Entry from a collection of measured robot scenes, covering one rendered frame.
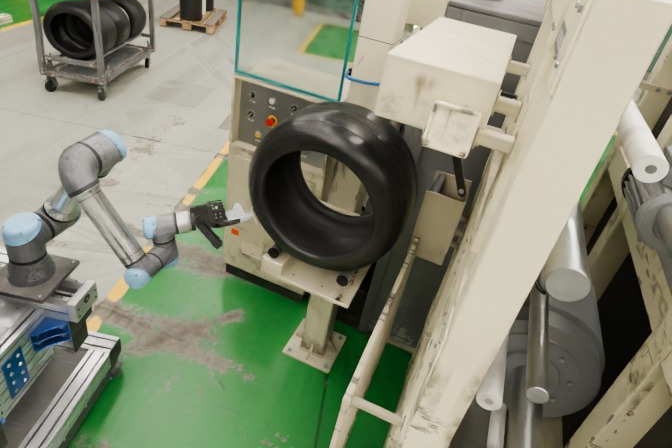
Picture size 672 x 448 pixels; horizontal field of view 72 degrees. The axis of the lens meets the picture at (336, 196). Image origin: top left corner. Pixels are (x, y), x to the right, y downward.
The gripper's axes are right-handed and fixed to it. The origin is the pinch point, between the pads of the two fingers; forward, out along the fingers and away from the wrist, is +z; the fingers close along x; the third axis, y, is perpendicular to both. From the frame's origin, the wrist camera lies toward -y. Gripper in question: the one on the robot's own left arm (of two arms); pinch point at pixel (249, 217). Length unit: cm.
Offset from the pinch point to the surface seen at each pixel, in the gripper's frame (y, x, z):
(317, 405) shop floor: -106, 22, 23
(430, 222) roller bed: -10, -13, 66
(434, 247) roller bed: -21, -12, 68
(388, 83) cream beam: 46, -66, 27
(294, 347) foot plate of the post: -93, 54, 21
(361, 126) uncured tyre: 31, -26, 35
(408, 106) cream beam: 41, -68, 30
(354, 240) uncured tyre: -16.6, 0.3, 39.5
